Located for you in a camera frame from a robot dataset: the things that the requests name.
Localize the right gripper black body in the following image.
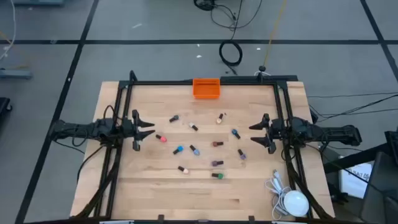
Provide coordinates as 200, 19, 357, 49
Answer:
262, 113, 292, 155

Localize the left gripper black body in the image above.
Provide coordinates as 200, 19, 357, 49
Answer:
121, 109, 141, 152

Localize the orange plastic basket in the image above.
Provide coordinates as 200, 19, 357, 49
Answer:
192, 77, 221, 100

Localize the white round puck device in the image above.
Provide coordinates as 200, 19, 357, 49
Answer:
283, 190, 310, 218

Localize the black metal strut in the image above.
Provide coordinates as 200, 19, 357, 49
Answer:
323, 144, 392, 174

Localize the white printed cardboard box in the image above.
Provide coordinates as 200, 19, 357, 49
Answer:
338, 161, 373, 200

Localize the black equipment case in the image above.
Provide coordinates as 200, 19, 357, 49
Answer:
0, 97, 13, 125

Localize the black aluminium table frame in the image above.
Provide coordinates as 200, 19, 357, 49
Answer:
73, 70, 335, 222

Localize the white usb cable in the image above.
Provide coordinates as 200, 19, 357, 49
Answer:
264, 169, 292, 221

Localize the black round-top post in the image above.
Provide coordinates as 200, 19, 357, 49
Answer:
254, 65, 272, 77

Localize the thin black floor cable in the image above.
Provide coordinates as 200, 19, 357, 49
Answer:
307, 92, 398, 99

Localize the thick black floor cable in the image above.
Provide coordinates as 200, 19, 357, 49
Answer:
310, 94, 398, 123

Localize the coiled black floor cable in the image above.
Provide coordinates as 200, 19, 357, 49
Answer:
218, 39, 244, 76

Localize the yellow hanging cable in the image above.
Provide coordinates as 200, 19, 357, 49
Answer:
262, 0, 289, 68

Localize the grey floor cable cover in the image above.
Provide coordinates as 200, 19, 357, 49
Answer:
0, 68, 32, 80
12, 0, 65, 6

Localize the black floor cable bundle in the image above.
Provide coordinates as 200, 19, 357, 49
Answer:
193, 0, 264, 41

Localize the white floor cable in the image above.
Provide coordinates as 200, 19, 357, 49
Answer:
0, 0, 17, 62

